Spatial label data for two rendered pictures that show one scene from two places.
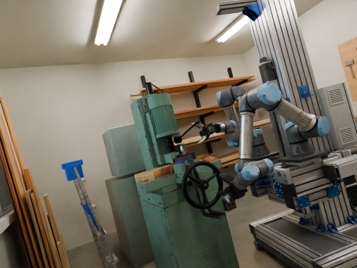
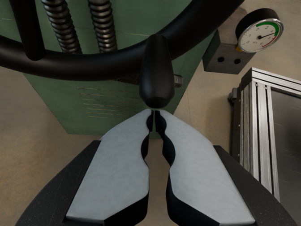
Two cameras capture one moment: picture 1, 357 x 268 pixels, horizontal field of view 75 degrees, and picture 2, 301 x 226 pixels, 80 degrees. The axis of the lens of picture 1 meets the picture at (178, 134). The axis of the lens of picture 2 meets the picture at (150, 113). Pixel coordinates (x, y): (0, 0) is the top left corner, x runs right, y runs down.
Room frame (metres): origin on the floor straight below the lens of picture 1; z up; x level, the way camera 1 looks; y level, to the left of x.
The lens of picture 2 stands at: (1.35, -0.19, 0.83)
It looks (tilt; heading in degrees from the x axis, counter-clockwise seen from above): 61 degrees down; 14
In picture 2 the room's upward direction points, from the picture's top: 15 degrees clockwise
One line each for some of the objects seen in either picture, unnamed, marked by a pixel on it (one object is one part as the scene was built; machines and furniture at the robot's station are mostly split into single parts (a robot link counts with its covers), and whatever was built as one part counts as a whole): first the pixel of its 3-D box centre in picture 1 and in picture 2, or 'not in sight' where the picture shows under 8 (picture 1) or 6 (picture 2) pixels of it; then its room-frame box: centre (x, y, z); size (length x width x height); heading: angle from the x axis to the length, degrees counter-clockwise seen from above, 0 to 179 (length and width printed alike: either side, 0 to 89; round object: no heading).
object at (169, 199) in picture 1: (174, 187); not in sight; (1.85, 0.13, 0.76); 0.57 x 0.45 x 0.09; 26
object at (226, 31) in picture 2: (226, 203); (225, 40); (1.73, -0.22, 0.58); 0.12 x 0.08 x 0.08; 26
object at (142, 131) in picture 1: (154, 141); not in sight; (2.00, 0.21, 1.16); 0.22 x 0.22 x 0.72; 26
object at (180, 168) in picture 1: (187, 168); not in sight; (1.57, 0.00, 0.91); 0.15 x 0.14 x 0.09; 116
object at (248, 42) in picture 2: not in sight; (253, 34); (1.67, -0.25, 0.65); 0.06 x 0.04 x 0.08; 116
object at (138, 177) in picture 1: (173, 167); not in sight; (1.76, 0.09, 0.92); 0.60 x 0.02 x 0.05; 116
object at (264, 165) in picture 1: (259, 168); not in sight; (1.23, -0.37, 0.86); 0.11 x 0.11 x 0.08; 26
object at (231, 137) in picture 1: (233, 138); not in sight; (1.76, -0.39, 1.03); 0.11 x 0.08 x 0.11; 65
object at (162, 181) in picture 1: (183, 174); not in sight; (1.64, 0.04, 0.87); 0.61 x 0.30 x 0.06; 116
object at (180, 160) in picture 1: (185, 157); not in sight; (1.57, -0.01, 0.99); 0.13 x 0.11 x 0.06; 116
